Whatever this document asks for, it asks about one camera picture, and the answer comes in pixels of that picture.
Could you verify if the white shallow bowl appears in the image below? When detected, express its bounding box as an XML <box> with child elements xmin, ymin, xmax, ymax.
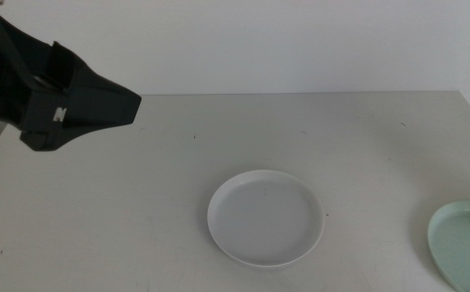
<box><xmin>206</xmin><ymin>169</ymin><xmax>326</xmax><ymax>268</ymax></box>

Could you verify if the mint green shallow bowl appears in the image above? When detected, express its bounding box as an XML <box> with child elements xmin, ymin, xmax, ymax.
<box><xmin>426</xmin><ymin>200</ymin><xmax>470</xmax><ymax>292</ymax></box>

